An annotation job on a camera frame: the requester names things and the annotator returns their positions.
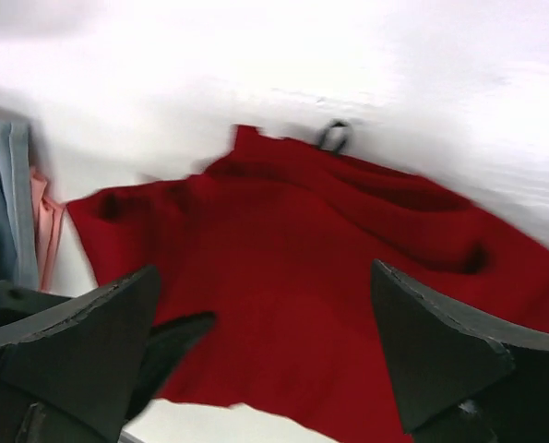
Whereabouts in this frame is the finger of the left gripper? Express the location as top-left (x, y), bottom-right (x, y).
top-left (0, 281), bottom-right (69, 327)
top-left (125, 312), bottom-right (216, 420)

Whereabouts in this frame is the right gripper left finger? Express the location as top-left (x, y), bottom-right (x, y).
top-left (0, 266), bottom-right (160, 442)

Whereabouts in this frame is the light blue denim skirt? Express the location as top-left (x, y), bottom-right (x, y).
top-left (0, 120), bottom-right (40, 289)

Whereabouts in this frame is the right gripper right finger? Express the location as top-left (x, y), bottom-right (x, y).
top-left (371, 260), bottom-right (549, 443)

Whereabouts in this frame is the red skirt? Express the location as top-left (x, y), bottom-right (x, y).
top-left (68, 126), bottom-right (549, 442)

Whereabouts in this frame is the pink pleated skirt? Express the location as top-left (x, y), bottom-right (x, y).
top-left (30, 166), bottom-right (65, 292)

